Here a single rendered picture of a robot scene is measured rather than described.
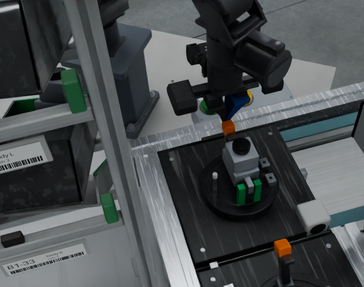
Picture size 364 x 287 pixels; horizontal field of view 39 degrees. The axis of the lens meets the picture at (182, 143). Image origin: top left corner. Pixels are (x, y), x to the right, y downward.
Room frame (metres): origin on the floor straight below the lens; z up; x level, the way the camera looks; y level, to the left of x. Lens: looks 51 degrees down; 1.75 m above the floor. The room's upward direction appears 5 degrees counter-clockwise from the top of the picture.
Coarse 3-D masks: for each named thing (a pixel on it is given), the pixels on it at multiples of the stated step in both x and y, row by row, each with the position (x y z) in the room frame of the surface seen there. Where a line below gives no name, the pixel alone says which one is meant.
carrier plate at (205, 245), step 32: (160, 160) 0.61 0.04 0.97; (192, 160) 0.60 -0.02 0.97; (288, 160) 0.58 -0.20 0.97; (192, 192) 0.52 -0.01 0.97; (288, 192) 0.51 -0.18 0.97; (192, 224) 0.46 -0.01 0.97; (224, 224) 0.45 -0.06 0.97; (256, 224) 0.45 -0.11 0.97; (288, 224) 0.44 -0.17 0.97; (192, 256) 0.40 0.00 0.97; (224, 256) 0.39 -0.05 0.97
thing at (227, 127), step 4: (228, 120) 0.60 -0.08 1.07; (224, 124) 0.59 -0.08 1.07; (228, 124) 0.59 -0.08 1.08; (232, 124) 0.59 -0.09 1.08; (224, 128) 0.58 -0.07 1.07; (228, 128) 0.58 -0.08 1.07; (232, 128) 0.58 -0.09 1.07; (224, 132) 0.58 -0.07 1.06; (228, 132) 0.58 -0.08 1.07; (232, 132) 0.58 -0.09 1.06; (224, 136) 0.59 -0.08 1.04; (228, 136) 0.57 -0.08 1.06; (232, 136) 0.57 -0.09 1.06; (236, 136) 0.57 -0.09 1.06; (228, 140) 0.58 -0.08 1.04; (232, 140) 0.56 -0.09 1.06
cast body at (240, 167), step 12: (228, 144) 0.54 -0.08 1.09; (240, 144) 0.53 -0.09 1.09; (252, 144) 0.53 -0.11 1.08; (228, 156) 0.52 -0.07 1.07; (240, 156) 0.51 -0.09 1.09; (252, 156) 0.51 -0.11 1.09; (228, 168) 0.52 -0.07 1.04; (240, 168) 0.50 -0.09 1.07; (252, 168) 0.50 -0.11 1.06; (240, 180) 0.49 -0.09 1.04; (252, 180) 0.50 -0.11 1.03; (252, 192) 0.48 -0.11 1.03
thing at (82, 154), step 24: (0, 144) 0.45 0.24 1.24; (48, 144) 0.33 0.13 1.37; (72, 144) 0.33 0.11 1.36; (24, 168) 0.32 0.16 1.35; (48, 168) 0.32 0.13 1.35; (72, 168) 0.31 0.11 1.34; (0, 192) 0.30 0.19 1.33; (24, 192) 0.30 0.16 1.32; (48, 192) 0.30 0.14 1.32; (72, 192) 0.30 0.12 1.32
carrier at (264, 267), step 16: (320, 240) 0.41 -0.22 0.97; (336, 240) 0.40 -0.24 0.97; (256, 256) 0.39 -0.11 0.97; (272, 256) 0.39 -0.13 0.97; (304, 256) 0.38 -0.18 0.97; (320, 256) 0.38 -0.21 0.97; (336, 256) 0.38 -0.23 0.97; (208, 272) 0.37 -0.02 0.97; (224, 272) 0.37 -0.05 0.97; (240, 272) 0.36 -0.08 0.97; (256, 272) 0.36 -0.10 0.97; (272, 272) 0.36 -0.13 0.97; (304, 272) 0.35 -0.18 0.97; (320, 272) 0.35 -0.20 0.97; (336, 272) 0.35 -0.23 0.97; (352, 272) 0.35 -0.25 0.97
